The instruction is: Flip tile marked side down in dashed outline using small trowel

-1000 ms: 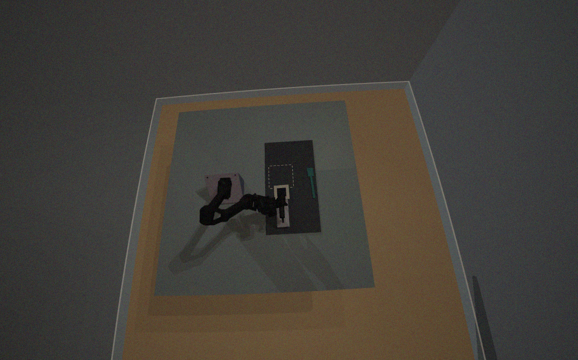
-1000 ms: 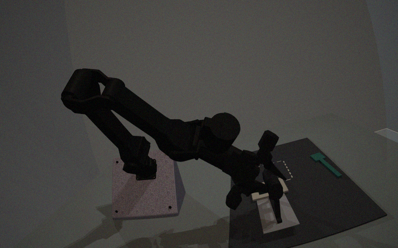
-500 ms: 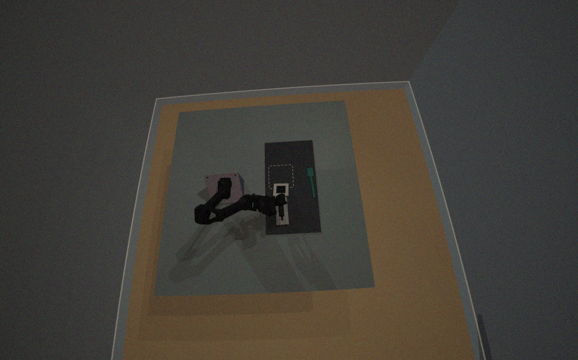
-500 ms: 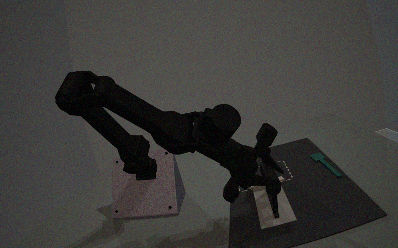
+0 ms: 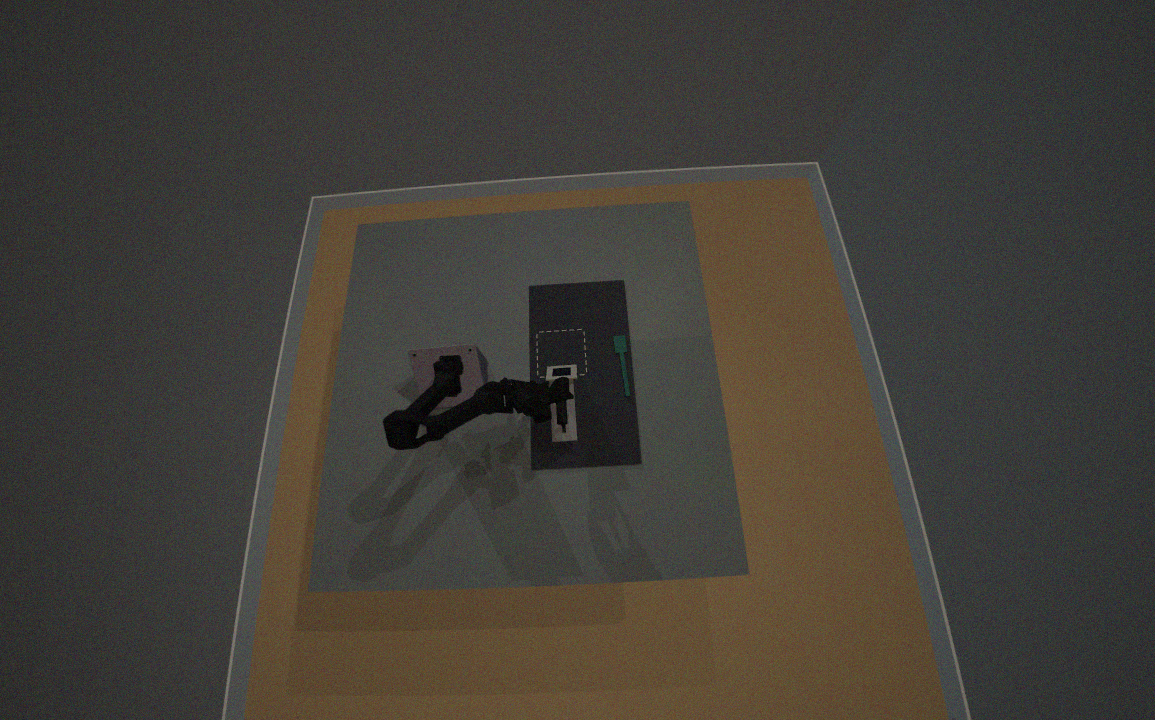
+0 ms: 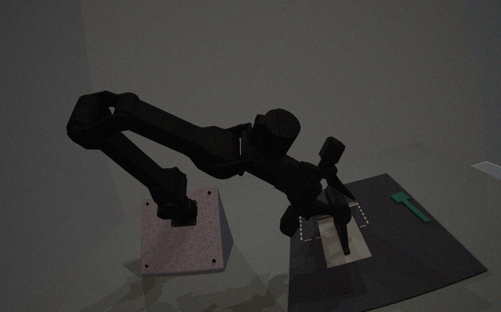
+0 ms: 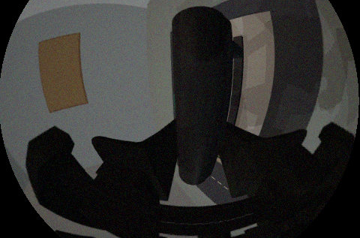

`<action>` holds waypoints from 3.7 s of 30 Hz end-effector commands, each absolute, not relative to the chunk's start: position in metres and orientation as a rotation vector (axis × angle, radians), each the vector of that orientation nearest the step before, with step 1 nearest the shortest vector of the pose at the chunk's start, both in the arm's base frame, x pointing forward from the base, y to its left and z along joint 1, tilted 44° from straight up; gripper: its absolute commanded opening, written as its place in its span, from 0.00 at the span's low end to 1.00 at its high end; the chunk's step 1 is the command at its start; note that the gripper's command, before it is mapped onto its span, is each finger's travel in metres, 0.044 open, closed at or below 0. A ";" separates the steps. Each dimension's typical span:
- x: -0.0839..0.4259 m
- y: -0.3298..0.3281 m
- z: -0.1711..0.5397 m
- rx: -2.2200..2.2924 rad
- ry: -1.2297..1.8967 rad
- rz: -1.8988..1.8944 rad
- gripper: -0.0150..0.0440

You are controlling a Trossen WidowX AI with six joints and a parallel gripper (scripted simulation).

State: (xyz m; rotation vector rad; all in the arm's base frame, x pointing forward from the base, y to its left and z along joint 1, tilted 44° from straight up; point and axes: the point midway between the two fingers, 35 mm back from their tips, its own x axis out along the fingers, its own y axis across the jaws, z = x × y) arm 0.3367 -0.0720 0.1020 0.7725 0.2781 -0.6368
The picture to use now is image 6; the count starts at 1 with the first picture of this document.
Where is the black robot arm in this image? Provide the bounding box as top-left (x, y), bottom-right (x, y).
top-left (66, 91), bottom-right (322, 227)

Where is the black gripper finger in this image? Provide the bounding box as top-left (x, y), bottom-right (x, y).
top-left (305, 199), bottom-right (332, 221)
top-left (326, 164), bottom-right (355, 200)

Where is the green flat paddle-shaped tool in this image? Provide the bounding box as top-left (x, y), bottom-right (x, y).
top-left (390, 192), bottom-right (431, 224)

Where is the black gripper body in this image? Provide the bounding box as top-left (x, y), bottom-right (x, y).
top-left (269, 136), bottom-right (345, 237)

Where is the beige tile with black rectangle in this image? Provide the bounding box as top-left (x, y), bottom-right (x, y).
top-left (312, 203), bottom-right (357, 233)

